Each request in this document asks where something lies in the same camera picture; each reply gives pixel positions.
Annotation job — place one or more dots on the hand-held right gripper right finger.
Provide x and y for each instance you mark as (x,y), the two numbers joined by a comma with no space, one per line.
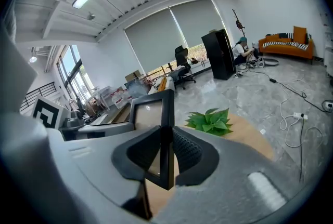
(190,152)

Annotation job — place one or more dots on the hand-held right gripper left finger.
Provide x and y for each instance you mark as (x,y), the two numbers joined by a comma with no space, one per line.
(138,152)

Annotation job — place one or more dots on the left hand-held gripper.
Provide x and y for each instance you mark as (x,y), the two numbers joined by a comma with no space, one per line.
(48,113)

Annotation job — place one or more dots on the black picture frame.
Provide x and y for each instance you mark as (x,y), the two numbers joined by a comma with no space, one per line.
(167,113)

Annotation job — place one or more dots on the black stair railing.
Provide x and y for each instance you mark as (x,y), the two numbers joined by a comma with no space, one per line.
(39,93)

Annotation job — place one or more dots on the green artificial plant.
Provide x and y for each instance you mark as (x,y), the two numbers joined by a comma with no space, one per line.
(210,123)

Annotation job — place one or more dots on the white side table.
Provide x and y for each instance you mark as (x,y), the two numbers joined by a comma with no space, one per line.
(97,97)

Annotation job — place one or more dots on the round ceiling lamp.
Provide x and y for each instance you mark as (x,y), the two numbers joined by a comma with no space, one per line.
(33,59)

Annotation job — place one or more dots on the clear plastic storage box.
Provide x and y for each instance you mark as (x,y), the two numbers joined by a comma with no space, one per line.
(120,98)

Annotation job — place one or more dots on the wooden table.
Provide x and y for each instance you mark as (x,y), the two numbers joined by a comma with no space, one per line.
(249,134)

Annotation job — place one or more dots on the white couch with pillows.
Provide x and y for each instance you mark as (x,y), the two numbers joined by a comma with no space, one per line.
(162,85)

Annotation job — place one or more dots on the cardboard box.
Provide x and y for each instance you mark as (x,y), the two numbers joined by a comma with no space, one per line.
(132,76)

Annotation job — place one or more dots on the black office chair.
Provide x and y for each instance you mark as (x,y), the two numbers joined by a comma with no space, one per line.
(182,62)

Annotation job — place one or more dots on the black tall cabinet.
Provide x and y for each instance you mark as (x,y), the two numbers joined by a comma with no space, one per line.
(219,54)

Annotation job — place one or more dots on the grey roller blind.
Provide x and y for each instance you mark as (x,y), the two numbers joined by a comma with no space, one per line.
(197,23)
(153,41)

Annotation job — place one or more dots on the white power strip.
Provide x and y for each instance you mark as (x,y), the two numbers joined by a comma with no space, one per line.
(300,115)

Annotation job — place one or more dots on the white round floor device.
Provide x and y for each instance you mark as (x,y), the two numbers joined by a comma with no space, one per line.
(270,62)

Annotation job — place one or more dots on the wooden coat rack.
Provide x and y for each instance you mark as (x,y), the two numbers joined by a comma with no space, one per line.
(238,23)

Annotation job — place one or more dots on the orange sofa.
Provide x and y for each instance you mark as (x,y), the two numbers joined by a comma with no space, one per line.
(286,50)

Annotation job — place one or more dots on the striped black white blanket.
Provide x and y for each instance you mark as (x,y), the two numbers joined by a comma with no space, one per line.
(299,45)

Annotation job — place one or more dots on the orange cushion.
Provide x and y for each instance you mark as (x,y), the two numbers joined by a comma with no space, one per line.
(300,35)

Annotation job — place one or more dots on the white cabinet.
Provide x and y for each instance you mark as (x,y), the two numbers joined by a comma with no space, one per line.
(329,54)

